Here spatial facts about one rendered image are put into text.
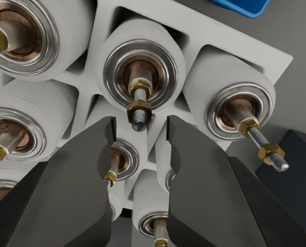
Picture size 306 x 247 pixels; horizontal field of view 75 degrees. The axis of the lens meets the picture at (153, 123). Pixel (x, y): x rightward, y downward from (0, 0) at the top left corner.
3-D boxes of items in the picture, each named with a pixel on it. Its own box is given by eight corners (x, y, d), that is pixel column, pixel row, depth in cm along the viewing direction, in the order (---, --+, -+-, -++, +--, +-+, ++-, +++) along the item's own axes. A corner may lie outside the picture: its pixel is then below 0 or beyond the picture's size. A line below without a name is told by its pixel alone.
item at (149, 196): (140, 136, 46) (138, 204, 31) (178, 143, 48) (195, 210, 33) (132, 165, 51) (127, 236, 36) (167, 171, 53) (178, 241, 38)
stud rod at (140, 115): (147, 81, 19) (149, 122, 13) (143, 89, 19) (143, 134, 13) (138, 77, 19) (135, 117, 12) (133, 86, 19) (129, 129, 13)
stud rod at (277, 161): (235, 119, 22) (273, 169, 15) (242, 113, 21) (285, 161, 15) (241, 124, 22) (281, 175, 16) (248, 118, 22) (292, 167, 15)
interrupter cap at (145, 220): (142, 207, 32) (142, 211, 32) (187, 212, 33) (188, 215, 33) (134, 233, 36) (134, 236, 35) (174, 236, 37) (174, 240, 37)
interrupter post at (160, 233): (154, 218, 34) (155, 237, 31) (168, 219, 34) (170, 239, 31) (151, 226, 35) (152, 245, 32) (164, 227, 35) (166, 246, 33)
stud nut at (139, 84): (154, 86, 18) (155, 89, 17) (146, 102, 18) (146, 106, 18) (133, 77, 17) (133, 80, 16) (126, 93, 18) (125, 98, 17)
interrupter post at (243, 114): (221, 113, 23) (232, 129, 20) (237, 98, 22) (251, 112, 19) (234, 123, 24) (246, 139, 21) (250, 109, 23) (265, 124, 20)
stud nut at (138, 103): (157, 105, 14) (157, 111, 14) (147, 124, 15) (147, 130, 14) (131, 95, 14) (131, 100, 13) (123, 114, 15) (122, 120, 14)
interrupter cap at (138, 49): (89, 58, 19) (87, 60, 19) (160, 23, 18) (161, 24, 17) (125, 118, 23) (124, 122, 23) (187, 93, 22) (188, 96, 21)
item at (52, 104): (95, 100, 41) (67, 160, 26) (50, 106, 41) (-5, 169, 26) (80, 52, 36) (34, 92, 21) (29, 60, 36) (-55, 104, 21)
